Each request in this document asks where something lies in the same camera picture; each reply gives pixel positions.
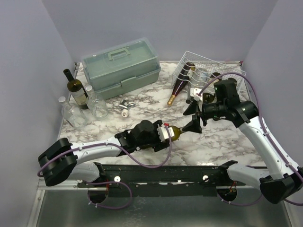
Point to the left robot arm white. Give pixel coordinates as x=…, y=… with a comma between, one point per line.
x=60, y=160

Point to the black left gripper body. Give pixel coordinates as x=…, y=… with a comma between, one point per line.
x=154, y=139

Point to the green bottle cream label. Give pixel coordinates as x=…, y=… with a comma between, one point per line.
x=209, y=94

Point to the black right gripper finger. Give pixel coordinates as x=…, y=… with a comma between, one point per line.
x=193, y=126
x=194, y=107

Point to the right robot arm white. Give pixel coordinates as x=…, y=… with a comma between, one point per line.
x=283, y=176

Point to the silver metal stopper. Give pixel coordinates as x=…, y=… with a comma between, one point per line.
x=126, y=105

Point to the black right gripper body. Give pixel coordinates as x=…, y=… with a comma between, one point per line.
x=202, y=115

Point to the white wire wine rack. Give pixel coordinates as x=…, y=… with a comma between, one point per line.
x=211, y=66

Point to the red wine bottle gold cap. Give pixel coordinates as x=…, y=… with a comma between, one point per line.
x=181, y=81

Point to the green bottle silver neck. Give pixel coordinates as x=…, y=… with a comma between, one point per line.
x=234, y=81

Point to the dark bottle tan label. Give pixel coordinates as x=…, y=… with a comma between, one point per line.
x=175, y=132

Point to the clear bottle silver cap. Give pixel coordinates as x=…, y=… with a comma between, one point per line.
x=72, y=114

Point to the green wine bottle white label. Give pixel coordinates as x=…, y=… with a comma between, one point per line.
x=76, y=89

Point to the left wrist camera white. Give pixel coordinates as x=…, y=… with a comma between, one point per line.
x=164, y=132

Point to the green plastic toolbox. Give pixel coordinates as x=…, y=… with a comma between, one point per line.
x=122, y=68

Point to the clear bottle black gold cap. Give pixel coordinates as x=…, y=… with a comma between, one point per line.
x=197, y=79

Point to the clear bottle white cap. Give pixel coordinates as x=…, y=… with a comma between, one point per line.
x=96, y=103

